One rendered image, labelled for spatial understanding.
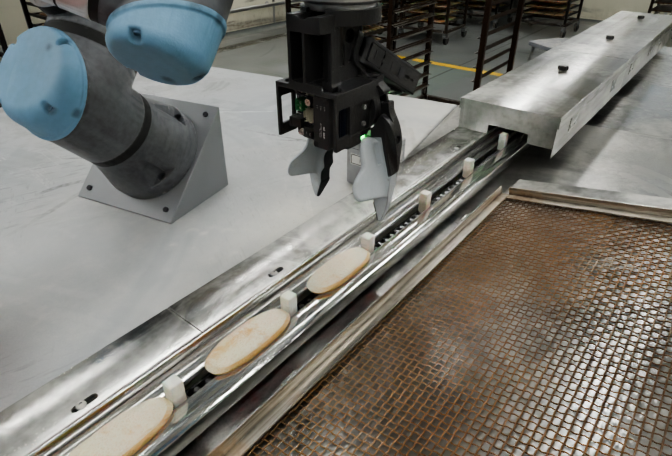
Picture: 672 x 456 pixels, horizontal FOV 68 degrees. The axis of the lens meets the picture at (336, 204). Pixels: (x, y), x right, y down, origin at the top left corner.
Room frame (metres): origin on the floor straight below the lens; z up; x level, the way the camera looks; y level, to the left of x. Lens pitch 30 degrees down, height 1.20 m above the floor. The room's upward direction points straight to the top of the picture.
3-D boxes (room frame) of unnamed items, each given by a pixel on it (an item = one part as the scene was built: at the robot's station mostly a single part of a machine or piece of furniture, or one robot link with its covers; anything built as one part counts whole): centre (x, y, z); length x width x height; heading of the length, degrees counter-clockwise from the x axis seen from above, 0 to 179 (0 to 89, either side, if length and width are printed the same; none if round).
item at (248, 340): (0.35, 0.08, 0.86); 0.10 x 0.04 x 0.01; 141
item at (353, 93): (0.45, 0.00, 1.08); 0.09 x 0.08 x 0.12; 141
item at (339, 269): (0.46, 0.00, 0.86); 0.10 x 0.04 x 0.01; 141
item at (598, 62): (1.32, -0.69, 0.89); 1.25 x 0.18 x 0.09; 141
